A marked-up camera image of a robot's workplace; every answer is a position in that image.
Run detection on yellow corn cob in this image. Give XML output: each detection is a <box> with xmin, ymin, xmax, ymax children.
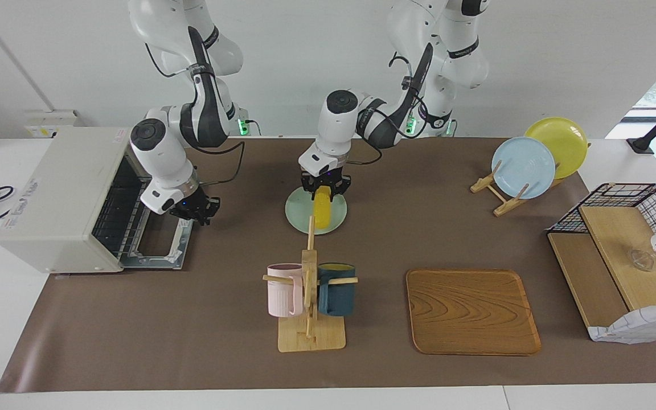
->
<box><xmin>312</xmin><ymin>187</ymin><xmax>333</xmax><ymax>229</ymax></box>

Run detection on pale green plate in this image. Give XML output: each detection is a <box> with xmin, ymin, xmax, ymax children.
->
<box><xmin>285</xmin><ymin>188</ymin><xmax>347</xmax><ymax>235</ymax></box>

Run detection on beige toaster oven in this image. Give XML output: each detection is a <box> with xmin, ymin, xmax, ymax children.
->
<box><xmin>0</xmin><ymin>126</ymin><xmax>195</xmax><ymax>274</ymax></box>

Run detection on brown table mat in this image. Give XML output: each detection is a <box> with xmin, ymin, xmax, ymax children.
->
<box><xmin>0</xmin><ymin>137</ymin><xmax>656</xmax><ymax>393</ymax></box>

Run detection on pink mug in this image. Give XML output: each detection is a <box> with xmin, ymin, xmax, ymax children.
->
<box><xmin>266</xmin><ymin>263</ymin><xmax>305</xmax><ymax>318</ymax></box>

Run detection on dark teal mug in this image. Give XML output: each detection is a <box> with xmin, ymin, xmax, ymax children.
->
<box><xmin>318</xmin><ymin>263</ymin><xmax>357</xmax><ymax>317</ymax></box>

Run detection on wooden mug rack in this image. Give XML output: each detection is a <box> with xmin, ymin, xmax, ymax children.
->
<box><xmin>263</xmin><ymin>215</ymin><xmax>358</xmax><ymax>352</ymax></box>

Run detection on wooden plate rack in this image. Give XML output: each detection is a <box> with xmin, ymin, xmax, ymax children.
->
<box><xmin>470</xmin><ymin>159</ymin><xmax>593</xmax><ymax>217</ymax></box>

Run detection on wooden serving tray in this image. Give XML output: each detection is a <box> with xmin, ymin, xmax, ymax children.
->
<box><xmin>406</xmin><ymin>269</ymin><xmax>541</xmax><ymax>356</ymax></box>

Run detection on light blue plate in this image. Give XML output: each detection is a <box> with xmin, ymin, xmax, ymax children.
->
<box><xmin>491</xmin><ymin>137</ymin><xmax>556</xmax><ymax>199</ymax></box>

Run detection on yellow plate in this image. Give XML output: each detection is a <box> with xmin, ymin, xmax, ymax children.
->
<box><xmin>524</xmin><ymin>117</ymin><xmax>588</xmax><ymax>179</ymax></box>

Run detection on small clear glass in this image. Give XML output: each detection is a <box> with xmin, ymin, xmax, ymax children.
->
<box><xmin>627</xmin><ymin>249</ymin><xmax>656</xmax><ymax>272</ymax></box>

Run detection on white checkered cloth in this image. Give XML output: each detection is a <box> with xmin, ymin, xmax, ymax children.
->
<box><xmin>587</xmin><ymin>301</ymin><xmax>656</xmax><ymax>344</ymax></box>

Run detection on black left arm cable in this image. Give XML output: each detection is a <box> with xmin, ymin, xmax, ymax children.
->
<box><xmin>339</xmin><ymin>54</ymin><xmax>420</xmax><ymax>167</ymax></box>

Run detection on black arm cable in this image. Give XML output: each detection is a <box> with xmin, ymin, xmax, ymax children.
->
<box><xmin>145</xmin><ymin>40</ymin><xmax>246</xmax><ymax>186</ymax></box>
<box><xmin>339</xmin><ymin>54</ymin><xmax>420</xmax><ymax>167</ymax></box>

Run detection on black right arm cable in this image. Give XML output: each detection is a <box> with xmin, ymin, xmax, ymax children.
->
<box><xmin>145</xmin><ymin>40</ymin><xmax>246</xmax><ymax>186</ymax></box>

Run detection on beige wall box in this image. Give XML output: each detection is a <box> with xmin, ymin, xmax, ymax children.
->
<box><xmin>23</xmin><ymin>110</ymin><xmax>81</xmax><ymax>139</ymax></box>

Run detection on black wire basket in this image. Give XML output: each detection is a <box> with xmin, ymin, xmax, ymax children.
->
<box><xmin>546</xmin><ymin>183</ymin><xmax>656</xmax><ymax>285</ymax></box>

